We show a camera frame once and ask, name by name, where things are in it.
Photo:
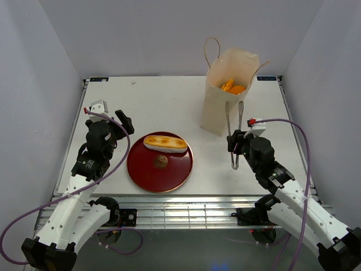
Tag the beige paper bag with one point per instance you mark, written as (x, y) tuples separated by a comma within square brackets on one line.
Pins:
[(240, 65)]

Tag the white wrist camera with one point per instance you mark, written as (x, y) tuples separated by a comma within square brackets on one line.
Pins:
[(100, 108), (256, 126)]

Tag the round orange bread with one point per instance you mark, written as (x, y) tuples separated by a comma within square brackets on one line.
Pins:
[(236, 89)]

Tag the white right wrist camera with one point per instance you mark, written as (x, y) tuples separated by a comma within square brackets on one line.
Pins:
[(256, 126)]

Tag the aluminium table front rail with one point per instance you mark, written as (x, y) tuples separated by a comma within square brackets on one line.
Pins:
[(163, 212)]

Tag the metal tongs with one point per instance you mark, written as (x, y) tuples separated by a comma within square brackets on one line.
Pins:
[(233, 138)]

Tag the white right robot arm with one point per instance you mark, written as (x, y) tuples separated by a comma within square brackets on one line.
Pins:
[(336, 245)]

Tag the long white baguette roll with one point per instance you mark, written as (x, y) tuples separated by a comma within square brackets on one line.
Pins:
[(165, 144)]

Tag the twisted orange pastry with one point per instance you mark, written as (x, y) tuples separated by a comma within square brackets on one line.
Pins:
[(228, 85)]

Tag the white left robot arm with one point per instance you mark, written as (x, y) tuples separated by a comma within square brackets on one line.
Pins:
[(76, 218)]

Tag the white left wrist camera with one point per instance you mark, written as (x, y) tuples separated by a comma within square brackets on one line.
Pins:
[(100, 108)]

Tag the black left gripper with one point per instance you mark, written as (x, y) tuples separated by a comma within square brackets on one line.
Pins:
[(127, 119)]

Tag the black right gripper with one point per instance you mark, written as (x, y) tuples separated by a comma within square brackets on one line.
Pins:
[(237, 137)]

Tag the dark red round plate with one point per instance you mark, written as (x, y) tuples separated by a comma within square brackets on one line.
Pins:
[(155, 171)]

